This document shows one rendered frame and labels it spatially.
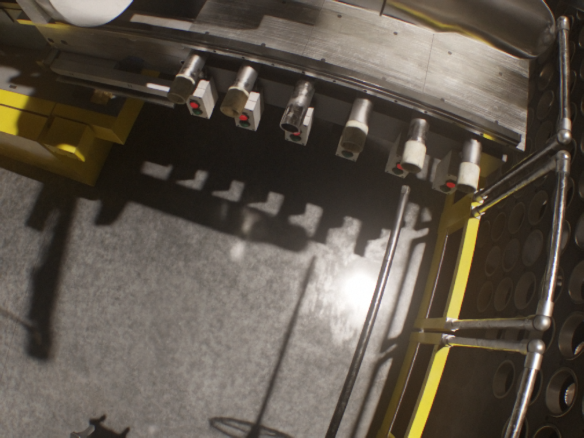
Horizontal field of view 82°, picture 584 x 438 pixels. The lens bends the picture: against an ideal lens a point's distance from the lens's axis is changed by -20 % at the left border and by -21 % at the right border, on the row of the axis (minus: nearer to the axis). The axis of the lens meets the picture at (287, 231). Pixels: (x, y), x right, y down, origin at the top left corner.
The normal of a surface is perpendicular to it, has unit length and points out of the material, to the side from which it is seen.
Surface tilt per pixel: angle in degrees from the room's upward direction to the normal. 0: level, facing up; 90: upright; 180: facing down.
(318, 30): 0
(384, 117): 90
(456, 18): 80
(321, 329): 0
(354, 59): 0
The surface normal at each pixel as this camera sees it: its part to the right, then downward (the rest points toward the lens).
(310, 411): 0.01, -0.22
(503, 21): -0.25, 0.65
